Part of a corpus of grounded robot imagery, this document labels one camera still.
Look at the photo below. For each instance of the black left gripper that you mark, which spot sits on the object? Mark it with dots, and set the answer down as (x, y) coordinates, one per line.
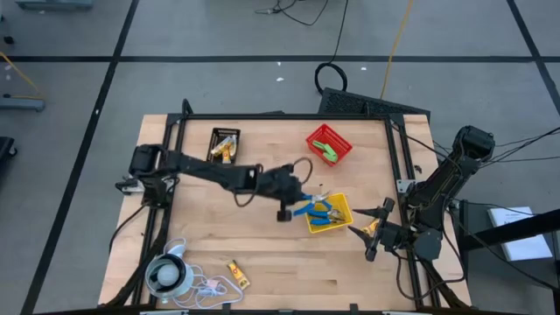
(280, 181)

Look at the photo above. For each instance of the small black caster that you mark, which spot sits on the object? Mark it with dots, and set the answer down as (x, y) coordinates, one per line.
(9, 40)

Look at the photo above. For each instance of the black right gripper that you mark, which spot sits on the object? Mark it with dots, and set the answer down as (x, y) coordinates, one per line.
(394, 236)

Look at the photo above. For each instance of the red plastic basket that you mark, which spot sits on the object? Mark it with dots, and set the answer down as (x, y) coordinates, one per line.
(337, 137)

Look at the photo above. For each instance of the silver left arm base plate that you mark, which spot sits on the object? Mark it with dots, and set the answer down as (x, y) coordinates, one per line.
(131, 187)

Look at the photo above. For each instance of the black chair base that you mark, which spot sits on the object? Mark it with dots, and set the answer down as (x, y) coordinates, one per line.
(5, 149)

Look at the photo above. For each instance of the white booklet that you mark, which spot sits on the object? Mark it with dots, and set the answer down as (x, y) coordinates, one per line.
(520, 245)

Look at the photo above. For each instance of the black aluminium table frame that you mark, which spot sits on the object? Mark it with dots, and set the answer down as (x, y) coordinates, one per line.
(284, 116)

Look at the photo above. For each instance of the small pink plug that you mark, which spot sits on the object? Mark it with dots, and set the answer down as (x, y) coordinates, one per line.
(213, 283)

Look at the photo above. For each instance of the black equipment stand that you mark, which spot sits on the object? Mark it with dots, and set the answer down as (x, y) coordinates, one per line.
(507, 231)

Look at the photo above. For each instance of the black vented panel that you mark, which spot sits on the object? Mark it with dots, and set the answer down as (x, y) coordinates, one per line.
(350, 102)

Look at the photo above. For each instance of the black plastic basket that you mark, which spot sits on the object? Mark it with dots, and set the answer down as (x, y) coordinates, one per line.
(219, 131)

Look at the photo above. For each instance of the yellow plastic basket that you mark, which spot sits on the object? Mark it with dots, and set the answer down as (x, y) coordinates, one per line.
(340, 203)

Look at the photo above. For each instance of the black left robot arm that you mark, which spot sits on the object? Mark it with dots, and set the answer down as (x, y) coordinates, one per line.
(205, 170)

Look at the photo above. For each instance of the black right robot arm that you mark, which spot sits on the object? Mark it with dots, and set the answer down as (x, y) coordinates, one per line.
(446, 175)

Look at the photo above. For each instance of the grey stand base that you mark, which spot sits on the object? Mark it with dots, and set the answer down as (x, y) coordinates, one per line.
(22, 104)

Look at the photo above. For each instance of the grey metal base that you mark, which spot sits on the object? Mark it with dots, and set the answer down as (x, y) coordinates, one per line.
(54, 4)

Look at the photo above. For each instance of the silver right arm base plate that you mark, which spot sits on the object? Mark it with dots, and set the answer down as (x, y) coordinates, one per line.
(404, 186)

